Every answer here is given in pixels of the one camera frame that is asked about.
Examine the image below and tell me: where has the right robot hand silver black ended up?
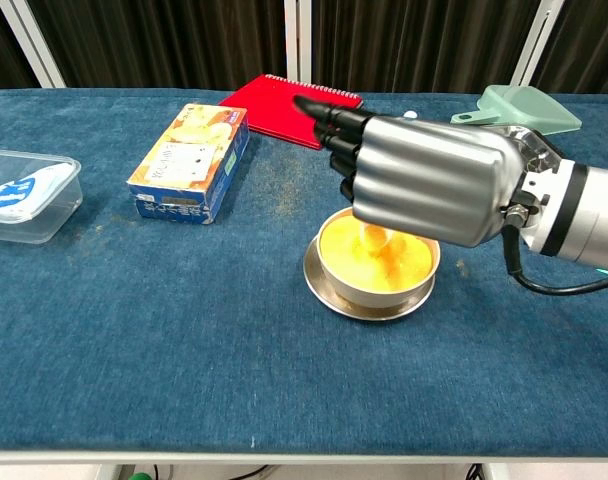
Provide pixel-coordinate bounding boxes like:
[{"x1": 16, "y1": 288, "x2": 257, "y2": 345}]
[{"x1": 292, "y1": 94, "x2": 565, "y2": 250}]

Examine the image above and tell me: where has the yellow bowl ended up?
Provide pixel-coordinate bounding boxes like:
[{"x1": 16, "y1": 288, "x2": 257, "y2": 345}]
[{"x1": 317, "y1": 207, "x2": 442, "y2": 307}]

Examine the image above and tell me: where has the round silver metal saucer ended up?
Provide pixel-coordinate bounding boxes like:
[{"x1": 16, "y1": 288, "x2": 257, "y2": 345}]
[{"x1": 302, "y1": 234, "x2": 437, "y2": 322}]

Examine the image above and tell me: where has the green plastic scoop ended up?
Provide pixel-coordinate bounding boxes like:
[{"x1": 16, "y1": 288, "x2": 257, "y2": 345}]
[{"x1": 450, "y1": 84, "x2": 584, "y2": 137}]

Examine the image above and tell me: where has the red spiral notebook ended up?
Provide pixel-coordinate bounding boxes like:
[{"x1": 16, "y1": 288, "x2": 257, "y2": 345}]
[{"x1": 217, "y1": 73, "x2": 364, "y2": 150}]

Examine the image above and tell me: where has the orange blue snack box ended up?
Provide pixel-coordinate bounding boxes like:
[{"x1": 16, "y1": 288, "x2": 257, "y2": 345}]
[{"x1": 126, "y1": 103, "x2": 250, "y2": 226}]

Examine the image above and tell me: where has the blue fabric table mat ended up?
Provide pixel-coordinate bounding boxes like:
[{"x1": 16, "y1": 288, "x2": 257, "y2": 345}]
[{"x1": 0, "y1": 88, "x2": 608, "y2": 454}]

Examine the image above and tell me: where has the clear plastic container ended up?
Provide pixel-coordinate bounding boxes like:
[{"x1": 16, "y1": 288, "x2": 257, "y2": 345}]
[{"x1": 0, "y1": 148, "x2": 83, "y2": 245}]

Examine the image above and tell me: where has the white blue packet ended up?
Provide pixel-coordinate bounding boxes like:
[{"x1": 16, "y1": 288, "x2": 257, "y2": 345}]
[{"x1": 0, "y1": 162, "x2": 68, "y2": 221}]

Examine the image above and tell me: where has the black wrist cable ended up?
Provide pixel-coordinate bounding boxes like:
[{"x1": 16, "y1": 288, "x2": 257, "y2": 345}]
[{"x1": 501, "y1": 204, "x2": 608, "y2": 297}]

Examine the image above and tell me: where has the white aluminium partition frame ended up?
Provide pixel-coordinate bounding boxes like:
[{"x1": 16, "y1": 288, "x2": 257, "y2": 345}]
[
  {"x1": 283, "y1": 0, "x2": 313, "y2": 91},
  {"x1": 511, "y1": 0, "x2": 565, "y2": 94},
  {"x1": 0, "y1": 0, "x2": 68, "y2": 90}
]

